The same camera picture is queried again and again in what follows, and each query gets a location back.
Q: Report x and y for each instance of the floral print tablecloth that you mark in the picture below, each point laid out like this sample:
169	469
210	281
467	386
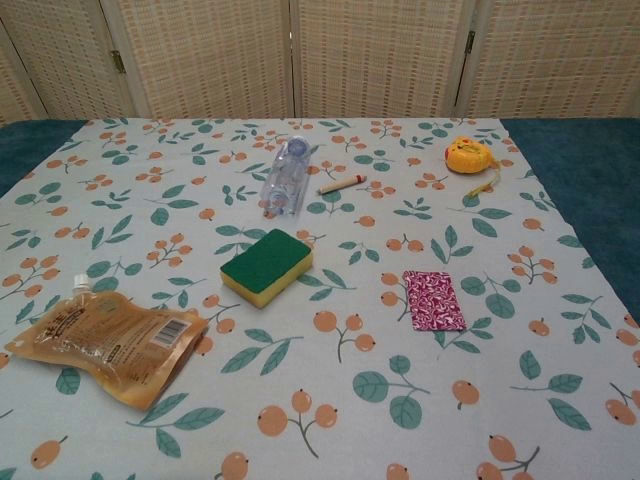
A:
360	260

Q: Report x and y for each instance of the brown spouted liquid pouch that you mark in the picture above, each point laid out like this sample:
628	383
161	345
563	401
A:
110	340

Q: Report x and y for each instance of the clear plastic water bottle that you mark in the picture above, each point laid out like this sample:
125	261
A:
286	180

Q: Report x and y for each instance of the woven rattan screen panel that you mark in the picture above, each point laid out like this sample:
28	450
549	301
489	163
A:
380	55
60	60
210	55
555	55

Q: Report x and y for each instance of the yellow cartoon tape measure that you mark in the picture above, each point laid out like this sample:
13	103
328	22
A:
467	157

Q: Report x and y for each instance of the brass screen hinge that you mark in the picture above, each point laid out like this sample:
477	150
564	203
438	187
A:
470	42
118	61

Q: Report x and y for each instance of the wooden red-tipped pen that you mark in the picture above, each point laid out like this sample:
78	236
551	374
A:
342	184

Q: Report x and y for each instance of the green and yellow sponge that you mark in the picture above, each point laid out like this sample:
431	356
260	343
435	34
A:
265	260

